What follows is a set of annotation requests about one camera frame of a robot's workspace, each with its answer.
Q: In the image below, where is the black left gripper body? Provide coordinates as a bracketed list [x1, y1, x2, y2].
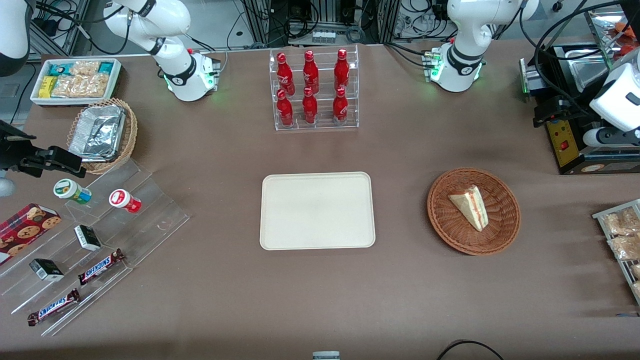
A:
[532, 95, 598, 129]

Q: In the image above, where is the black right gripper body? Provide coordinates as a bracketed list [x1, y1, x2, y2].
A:
[0, 120, 57, 179]

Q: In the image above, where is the light tan wicker basket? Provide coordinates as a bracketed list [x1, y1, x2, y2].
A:
[66, 97, 139, 175]

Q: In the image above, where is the triangular wrapped sandwich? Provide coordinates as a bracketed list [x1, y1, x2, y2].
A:
[447, 185, 489, 232]

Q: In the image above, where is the brown round wicker basket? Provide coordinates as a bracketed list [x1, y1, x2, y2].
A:
[427, 167, 521, 256]

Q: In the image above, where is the tray of packaged snacks right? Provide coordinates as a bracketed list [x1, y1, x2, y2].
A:
[592, 198, 640, 307]

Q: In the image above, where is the beige rectangular tray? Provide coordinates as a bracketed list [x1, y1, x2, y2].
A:
[259, 171, 376, 251]

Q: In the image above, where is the green lidded cup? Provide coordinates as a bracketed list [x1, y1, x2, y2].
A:
[53, 178, 93, 205]

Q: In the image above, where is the grey device with green light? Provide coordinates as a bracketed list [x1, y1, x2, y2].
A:
[518, 57, 552, 104]

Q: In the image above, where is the stack of foil containers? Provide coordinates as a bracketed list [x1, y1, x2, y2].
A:
[68, 104, 126, 163]

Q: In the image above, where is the black appliance with yellow panel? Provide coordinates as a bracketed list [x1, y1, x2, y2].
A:
[544, 42, 640, 176]

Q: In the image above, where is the white plastic snack bin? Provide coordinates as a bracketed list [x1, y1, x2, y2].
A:
[30, 58, 123, 108]

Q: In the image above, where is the red lidded cup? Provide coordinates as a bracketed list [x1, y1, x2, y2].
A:
[108, 189, 142, 214]

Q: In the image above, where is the yellow snack packet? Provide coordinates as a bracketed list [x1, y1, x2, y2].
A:
[38, 75, 59, 99]

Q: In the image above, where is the clear bag of crackers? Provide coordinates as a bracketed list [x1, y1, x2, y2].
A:
[51, 74, 110, 99]
[69, 60, 102, 77]

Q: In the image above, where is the small black carton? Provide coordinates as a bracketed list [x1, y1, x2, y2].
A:
[28, 258, 65, 282]
[73, 224, 103, 252]

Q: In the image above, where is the red tartan cookie box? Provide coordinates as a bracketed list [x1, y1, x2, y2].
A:
[0, 203, 63, 266]

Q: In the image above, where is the clear acrylic stepped display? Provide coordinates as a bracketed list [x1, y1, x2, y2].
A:
[0, 158, 191, 337]

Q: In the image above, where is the shiny metal shelf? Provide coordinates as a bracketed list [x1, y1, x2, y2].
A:
[584, 4, 640, 53]

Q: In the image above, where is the Snickers chocolate bar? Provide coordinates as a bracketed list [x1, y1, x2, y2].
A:
[77, 248, 126, 286]
[27, 288, 82, 327]

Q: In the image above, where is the red cola bottle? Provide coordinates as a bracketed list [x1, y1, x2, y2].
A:
[302, 50, 320, 95]
[301, 87, 319, 125]
[332, 87, 349, 124]
[333, 48, 350, 91]
[276, 52, 296, 96]
[276, 89, 295, 127]

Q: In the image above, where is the clear acrylic bottle rack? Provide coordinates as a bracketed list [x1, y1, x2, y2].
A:
[269, 44, 360, 132]

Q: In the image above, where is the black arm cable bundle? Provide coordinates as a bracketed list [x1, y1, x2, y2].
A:
[519, 0, 640, 118]

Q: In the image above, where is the thin black cable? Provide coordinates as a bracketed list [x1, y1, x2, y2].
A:
[9, 61, 39, 126]

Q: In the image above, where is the black cable loop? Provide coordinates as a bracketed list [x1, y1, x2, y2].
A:
[436, 339, 507, 360]

